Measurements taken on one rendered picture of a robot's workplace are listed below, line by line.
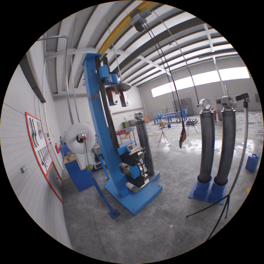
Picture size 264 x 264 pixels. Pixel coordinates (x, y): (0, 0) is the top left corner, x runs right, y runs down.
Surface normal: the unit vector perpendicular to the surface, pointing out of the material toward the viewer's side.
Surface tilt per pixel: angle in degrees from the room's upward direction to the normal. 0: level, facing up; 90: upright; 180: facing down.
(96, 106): 90
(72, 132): 90
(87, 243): 0
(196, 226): 0
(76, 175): 90
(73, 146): 90
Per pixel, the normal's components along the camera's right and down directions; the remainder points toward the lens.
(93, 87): 0.63, -0.02
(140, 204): -0.23, -0.96
